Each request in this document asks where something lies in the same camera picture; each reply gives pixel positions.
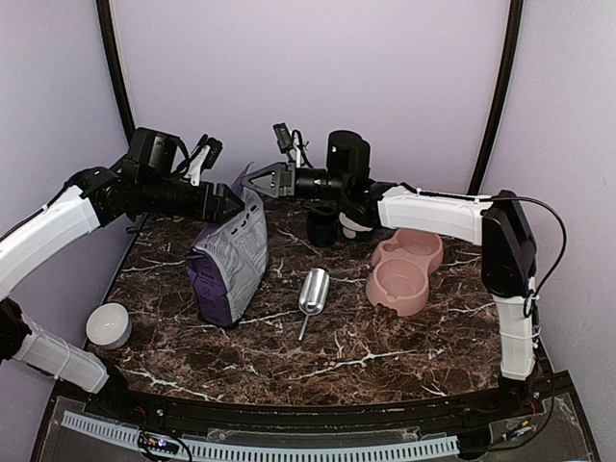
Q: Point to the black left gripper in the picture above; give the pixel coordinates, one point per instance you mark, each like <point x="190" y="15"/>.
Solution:
<point x="213" y="212"/>

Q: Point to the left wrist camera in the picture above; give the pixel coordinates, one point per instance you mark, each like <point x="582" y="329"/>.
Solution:
<point x="203" y="157"/>

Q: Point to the metal food scoop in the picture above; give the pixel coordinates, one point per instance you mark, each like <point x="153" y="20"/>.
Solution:
<point x="313" y="296"/>

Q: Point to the pink double pet bowl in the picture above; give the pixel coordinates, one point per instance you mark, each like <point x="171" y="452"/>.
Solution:
<point x="401" y="269"/>

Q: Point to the purple pet food bag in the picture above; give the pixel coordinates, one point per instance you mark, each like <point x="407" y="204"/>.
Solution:
<point x="227" y="262"/>

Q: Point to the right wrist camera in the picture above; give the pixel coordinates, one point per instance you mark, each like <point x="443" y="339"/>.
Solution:
<point x="292" y="145"/>

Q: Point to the grey slotted cable duct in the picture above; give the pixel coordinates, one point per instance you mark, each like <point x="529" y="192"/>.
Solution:
<point x="227" y="445"/>

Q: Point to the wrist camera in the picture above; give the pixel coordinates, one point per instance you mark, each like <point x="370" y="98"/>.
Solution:
<point x="203" y="157"/>
<point x="292" y="145"/>

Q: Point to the white grey round bowl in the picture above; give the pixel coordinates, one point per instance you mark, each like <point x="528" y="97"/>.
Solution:
<point x="109" y="326"/>

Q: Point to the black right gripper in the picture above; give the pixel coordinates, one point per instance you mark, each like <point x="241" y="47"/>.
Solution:
<point x="287" y="180"/>

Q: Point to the dark green mug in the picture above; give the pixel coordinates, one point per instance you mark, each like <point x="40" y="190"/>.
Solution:
<point x="322" y="226"/>

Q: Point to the white ceramic pet bowl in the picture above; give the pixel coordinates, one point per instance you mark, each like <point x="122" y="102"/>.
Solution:
<point x="354" y="231"/>

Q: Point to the black front frame rail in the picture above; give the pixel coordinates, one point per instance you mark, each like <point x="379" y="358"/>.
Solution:
<point x="452" y="414"/>

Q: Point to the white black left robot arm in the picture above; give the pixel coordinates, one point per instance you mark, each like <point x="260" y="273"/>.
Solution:
<point x="158" y="174"/>

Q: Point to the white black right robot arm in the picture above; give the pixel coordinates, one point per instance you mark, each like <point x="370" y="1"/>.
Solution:
<point x="420" y="219"/>

